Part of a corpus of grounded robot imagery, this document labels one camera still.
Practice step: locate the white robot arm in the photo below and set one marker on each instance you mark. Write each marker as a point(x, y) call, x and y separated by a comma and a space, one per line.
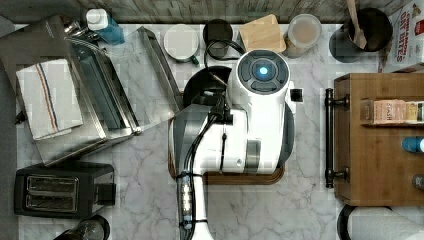
point(246, 130)

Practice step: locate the black bowl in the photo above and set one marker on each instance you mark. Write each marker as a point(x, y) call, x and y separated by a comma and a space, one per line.
point(204, 86)

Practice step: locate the glass oven door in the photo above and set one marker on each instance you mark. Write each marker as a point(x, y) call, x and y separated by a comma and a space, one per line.
point(146, 77)

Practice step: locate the stainless steel toaster oven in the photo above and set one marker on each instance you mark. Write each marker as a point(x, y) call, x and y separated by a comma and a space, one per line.
point(107, 114)

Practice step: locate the dark grey cup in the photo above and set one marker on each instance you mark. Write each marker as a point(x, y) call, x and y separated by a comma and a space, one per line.
point(219, 30)

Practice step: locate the white mug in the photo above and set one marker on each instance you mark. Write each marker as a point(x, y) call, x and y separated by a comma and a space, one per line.
point(181, 42)

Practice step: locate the teal canister with wooden lid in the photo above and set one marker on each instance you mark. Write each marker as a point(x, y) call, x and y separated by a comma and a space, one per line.
point(263, 33)

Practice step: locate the glass jar with white lid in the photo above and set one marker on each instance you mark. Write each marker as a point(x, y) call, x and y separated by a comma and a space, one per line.
point(303, 32)

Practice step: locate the blue bottle with white cap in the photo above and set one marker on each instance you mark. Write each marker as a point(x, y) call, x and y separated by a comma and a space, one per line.
point(99, 21)

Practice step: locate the tea bag box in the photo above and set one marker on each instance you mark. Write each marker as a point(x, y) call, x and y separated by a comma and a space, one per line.
point(391, 112)

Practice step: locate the wooden spoon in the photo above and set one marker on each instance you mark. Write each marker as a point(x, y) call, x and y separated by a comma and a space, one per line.
point(359, 37)

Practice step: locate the striped white dish towel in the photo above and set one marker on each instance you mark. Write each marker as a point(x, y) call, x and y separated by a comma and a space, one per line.
point(49, 98)

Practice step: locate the wooden drawer box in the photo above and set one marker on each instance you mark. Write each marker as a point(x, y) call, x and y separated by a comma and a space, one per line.
point(380, 172)

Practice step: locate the black two-slot toaster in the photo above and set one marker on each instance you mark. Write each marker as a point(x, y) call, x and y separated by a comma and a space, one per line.
point(70, 191)

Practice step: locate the paper towel roll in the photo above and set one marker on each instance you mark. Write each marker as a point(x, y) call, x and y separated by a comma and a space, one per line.
point(379, 223)

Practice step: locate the blue shaker can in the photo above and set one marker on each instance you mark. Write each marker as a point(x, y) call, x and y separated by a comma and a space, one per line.
point(413, 144)

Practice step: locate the cinnamon cereal box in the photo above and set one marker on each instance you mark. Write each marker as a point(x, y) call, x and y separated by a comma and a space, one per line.
point(404, 53)

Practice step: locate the grey shaker can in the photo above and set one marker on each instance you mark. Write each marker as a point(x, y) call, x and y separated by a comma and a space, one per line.
point(418, 181)

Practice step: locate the black drawer handle bar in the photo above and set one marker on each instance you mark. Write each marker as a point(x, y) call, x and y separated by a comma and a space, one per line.
point(330, 173)

